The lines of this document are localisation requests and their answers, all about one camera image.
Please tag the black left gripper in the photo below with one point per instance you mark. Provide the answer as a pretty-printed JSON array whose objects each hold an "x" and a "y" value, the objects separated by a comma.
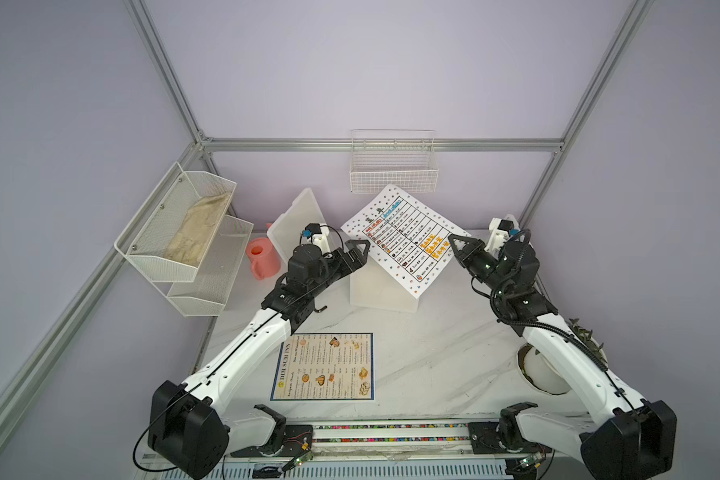
[{"x": 340, "y": 260}]

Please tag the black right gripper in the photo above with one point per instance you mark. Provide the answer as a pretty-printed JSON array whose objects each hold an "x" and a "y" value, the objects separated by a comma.
[{"x": 466, "y": 257}]

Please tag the large white board front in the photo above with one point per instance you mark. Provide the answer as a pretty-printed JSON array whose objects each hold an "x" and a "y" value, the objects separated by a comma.
[{"x": 372, "y": 287}]

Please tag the large white board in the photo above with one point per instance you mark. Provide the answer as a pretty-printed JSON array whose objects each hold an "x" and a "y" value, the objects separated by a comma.
[
  {"x": 372, "y": 287},
  {"x": 286, "y": 230}
]

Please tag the dotted table price menu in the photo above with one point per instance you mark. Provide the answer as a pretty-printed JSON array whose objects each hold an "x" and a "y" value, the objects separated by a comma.
[{"x": 409, "y": 240}]

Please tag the narrow white rack box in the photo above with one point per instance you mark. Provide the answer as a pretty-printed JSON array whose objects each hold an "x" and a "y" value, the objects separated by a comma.
[{"x": 509, "y": 222}]

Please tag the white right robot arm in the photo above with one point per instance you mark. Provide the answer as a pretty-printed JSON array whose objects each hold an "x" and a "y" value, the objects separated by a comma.
[{"x": 629, "y": 437}]

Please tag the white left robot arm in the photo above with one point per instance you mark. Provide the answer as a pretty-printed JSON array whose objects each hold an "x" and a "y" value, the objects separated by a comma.
[{"x": 190, "y": 425}]

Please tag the large white board rear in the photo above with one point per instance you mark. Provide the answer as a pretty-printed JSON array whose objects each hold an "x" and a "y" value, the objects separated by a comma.
[{"x": 286, "y": 230}]

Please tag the pink plastic cup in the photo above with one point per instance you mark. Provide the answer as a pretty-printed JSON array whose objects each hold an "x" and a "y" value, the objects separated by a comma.
[{"x": 264, "y": 258}]

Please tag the large dim sum menu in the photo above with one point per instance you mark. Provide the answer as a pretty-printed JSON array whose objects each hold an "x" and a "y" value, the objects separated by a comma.
[{"x": 331, "y": 367}]

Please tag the potted green plant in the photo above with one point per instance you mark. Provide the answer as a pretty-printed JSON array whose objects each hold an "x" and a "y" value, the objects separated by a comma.
[{"x": 541, "y": 374}]

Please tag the lower white mesh shelf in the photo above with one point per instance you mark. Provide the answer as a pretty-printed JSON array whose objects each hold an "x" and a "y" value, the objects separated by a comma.
[{"x": 208, "y": 293}]

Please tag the white mesh shelf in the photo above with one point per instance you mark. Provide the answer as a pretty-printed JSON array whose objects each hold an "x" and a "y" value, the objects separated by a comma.
[
  {"x": 144, "y": 240},
  {"x": 208, "y": 293}
]

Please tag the beige cloth in shelf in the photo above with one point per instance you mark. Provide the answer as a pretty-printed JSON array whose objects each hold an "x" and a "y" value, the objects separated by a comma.
[{"x": 189, "y": 244}]

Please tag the upper white mesh shelf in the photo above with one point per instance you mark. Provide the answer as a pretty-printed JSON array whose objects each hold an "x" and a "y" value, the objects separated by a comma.
[{"x": 144, "y": 240}]

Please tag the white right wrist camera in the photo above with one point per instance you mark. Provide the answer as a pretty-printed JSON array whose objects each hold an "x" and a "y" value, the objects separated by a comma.
[{"x": 497, "y": 237}]

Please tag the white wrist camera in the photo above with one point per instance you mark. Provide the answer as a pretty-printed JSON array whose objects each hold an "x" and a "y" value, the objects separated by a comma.
[
  {"x": 497, "y": 237},
  {"x": 319, "y": 235}
]

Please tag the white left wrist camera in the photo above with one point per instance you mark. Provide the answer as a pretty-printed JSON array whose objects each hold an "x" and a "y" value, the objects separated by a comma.
[{"x": 319, "y": 235}]

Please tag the white wire wall basket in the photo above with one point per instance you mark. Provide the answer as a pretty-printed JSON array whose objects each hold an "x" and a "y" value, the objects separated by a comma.
[{"x": 404, "y": 158}]

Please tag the aluminium front rail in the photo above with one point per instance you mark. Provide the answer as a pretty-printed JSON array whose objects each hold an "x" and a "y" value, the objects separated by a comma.
[{"x": 397, "y": 434}]

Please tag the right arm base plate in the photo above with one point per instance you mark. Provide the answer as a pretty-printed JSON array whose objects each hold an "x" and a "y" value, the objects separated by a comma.
[{"x": 503, "y": 435}]

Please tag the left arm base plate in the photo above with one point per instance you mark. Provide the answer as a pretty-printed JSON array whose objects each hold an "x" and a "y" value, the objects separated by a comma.
[{"x": 264, "y": 432}]

